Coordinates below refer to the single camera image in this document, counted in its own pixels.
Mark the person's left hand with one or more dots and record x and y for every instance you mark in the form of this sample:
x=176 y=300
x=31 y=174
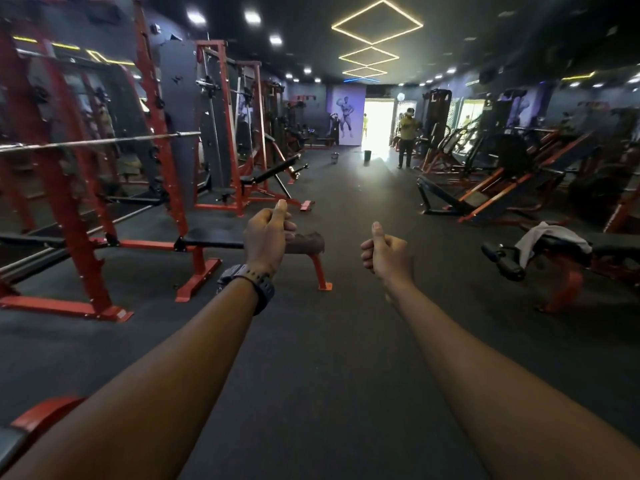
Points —
x=265 y=239

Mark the person's right hand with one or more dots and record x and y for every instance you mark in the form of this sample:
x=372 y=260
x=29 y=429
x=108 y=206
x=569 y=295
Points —
x=390 y=259

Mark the plain white towel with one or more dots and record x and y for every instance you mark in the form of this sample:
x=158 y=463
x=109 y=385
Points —
x=550 y=237

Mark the person's right forearm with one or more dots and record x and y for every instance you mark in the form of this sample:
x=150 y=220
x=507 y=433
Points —
x=500 y=394

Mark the person's left forearm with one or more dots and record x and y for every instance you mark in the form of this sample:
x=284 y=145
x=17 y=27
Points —
x=135 y=404

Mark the black wristwatch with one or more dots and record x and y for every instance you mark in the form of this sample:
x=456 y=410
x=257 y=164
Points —
x=250 y=284

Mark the black flat bench red legs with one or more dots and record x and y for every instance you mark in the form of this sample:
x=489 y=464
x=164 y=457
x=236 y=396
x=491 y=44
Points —
x=215 y=238

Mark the black incline bench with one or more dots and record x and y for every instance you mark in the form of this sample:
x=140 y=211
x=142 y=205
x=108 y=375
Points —
x=277 y=167

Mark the red smith machine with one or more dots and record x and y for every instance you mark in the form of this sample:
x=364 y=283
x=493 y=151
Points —
x=233 y=144

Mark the dark bucket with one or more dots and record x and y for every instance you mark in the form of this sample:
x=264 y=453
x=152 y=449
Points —
x=367 y=155

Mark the grey bucket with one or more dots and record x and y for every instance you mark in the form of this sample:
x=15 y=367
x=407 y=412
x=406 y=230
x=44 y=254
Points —
x=335 y=157

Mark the red black leg press machine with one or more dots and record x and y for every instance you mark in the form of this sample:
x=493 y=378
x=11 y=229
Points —
x=500 y=187

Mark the diamond LED ceiling light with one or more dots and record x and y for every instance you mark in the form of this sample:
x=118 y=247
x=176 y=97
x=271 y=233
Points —
x=350 y=18
x=352 y=52
x=352 y=69

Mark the steel barbell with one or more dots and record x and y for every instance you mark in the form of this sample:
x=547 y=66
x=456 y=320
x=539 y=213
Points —
x=100 y=141

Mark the red power rack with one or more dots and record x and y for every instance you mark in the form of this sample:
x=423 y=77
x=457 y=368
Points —
x=60 y=204

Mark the red black dumbbell rack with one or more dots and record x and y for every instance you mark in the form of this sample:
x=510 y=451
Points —
x=40 y=412

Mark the bodybuilder wall poster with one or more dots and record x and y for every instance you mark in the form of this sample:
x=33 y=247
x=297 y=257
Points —
x=346 y=114

